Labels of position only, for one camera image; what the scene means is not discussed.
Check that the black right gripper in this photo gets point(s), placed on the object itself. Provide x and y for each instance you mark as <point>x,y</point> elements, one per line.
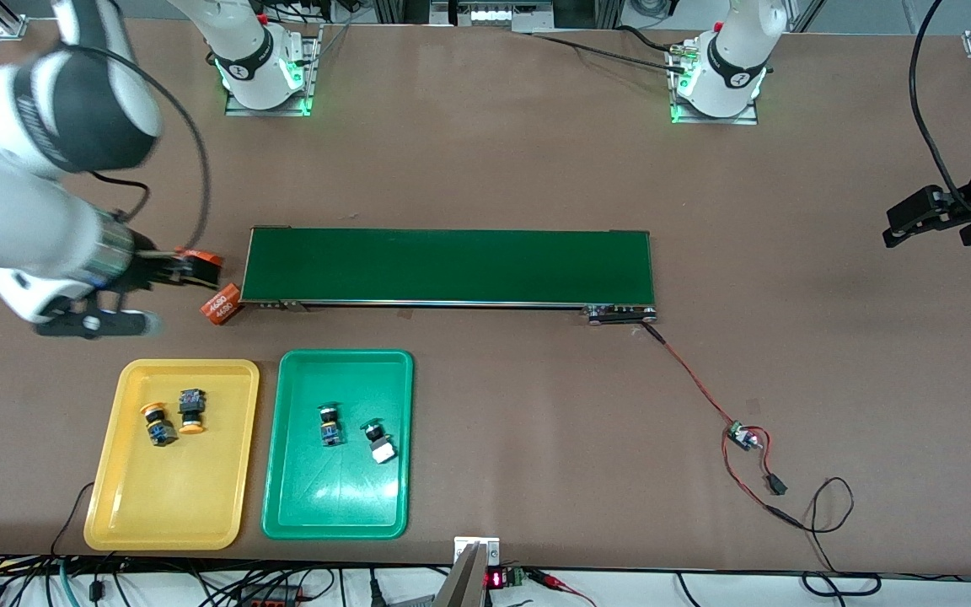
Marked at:
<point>148,268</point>

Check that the yellow mushroom push button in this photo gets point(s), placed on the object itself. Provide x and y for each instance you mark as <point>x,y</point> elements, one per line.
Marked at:
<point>161,432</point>
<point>192,417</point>

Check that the green mushroom push button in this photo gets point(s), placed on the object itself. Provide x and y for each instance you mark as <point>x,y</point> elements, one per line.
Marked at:
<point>331,432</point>
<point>380,447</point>

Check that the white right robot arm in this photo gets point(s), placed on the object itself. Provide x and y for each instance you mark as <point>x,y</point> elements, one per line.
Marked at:
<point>22,211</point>

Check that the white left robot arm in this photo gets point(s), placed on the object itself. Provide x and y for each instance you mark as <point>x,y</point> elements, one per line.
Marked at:
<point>734,67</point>

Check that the yellow plastic tray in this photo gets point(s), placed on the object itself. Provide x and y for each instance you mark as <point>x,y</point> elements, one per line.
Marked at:
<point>174,506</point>

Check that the green conveyor belt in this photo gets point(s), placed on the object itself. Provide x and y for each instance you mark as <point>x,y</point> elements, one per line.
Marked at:
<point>452,265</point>

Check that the green plastic tray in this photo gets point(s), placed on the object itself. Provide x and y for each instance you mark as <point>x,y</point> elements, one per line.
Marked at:
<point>338,497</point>

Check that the small speed controller board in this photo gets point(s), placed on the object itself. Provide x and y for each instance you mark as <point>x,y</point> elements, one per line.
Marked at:
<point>738,434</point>

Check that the black plug connector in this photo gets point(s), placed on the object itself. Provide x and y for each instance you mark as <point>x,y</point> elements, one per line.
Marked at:
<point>777,485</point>

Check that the orange power strip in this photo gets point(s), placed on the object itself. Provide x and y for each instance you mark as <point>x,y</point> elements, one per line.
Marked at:
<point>270,597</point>

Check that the white background device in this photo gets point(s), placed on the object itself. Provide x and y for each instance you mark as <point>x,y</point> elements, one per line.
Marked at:
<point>490,13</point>

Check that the grey aluminium profile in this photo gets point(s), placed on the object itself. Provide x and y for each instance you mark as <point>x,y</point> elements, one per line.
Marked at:
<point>462,586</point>

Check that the red LED display module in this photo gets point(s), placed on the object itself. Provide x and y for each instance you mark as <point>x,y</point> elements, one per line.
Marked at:
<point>496,579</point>

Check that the red clip lead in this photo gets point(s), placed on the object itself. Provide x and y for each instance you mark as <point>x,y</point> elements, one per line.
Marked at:
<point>565,588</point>

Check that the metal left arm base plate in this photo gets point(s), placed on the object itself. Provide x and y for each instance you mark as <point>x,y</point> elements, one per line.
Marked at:
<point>743,120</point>

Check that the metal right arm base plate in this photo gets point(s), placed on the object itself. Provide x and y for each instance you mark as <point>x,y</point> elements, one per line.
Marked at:
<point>313,76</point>

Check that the white mounting bracket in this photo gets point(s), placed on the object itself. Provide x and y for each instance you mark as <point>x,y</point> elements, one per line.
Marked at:
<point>490,548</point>

